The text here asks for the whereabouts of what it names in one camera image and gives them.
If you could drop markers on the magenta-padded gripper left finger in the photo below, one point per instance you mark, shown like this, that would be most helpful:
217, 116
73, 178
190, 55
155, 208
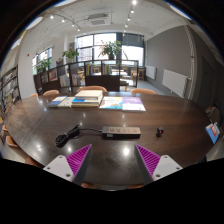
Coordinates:
61, 166

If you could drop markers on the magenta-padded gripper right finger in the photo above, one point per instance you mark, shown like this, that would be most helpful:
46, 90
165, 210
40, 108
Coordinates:
161, 166

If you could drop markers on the small black charger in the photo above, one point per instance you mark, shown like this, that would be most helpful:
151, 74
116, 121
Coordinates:
160, 131

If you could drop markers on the black power strip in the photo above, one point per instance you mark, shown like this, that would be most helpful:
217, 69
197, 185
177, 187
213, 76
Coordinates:
121, 132

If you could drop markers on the blue picture book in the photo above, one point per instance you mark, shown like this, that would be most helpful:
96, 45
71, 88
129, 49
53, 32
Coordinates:
213, 132

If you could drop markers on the thin white book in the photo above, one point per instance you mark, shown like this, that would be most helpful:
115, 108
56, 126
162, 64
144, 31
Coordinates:
69, 102

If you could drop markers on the thin blue book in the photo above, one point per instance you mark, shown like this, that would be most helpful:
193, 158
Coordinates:
55, 101

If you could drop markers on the purple and white book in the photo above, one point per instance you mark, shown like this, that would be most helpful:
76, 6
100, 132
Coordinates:
133, 104

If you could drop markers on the stack of books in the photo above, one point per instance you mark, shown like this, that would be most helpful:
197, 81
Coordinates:
87, 98

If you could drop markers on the brown chair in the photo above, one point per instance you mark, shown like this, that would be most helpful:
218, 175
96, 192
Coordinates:
213, 113

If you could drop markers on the large white radiator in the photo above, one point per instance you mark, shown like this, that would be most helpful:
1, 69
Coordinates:
174, 82

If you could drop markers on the dark divider shelf unit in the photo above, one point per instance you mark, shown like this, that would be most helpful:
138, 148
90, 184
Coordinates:
103, 83

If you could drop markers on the dark grey door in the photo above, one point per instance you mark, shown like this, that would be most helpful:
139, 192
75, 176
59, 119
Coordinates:
206, 83

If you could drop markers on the small white radiator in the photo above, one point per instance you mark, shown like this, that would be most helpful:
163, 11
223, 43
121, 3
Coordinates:
150, 72

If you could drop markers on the small potted plant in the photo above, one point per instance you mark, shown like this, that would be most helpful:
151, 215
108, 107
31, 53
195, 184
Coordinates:
44, 64

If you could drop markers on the side window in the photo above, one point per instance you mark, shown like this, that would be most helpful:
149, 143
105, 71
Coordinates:
43, 55

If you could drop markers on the medium potted plant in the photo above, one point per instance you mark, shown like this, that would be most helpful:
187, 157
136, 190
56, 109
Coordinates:
70, 53

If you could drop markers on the large window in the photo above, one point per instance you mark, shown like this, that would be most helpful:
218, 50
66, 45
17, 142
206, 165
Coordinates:
131, 53

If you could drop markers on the large potted plant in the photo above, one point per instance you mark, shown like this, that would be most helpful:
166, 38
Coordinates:
110, 48

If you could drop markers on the ceiling spotlights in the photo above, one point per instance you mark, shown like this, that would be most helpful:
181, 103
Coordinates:
51, 16

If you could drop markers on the ceiling air conditioner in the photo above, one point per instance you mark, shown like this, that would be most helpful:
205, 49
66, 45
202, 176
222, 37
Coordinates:
99, 19

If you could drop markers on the wall bookshelf unit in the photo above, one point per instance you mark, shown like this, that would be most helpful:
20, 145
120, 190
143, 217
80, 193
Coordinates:
9, 88

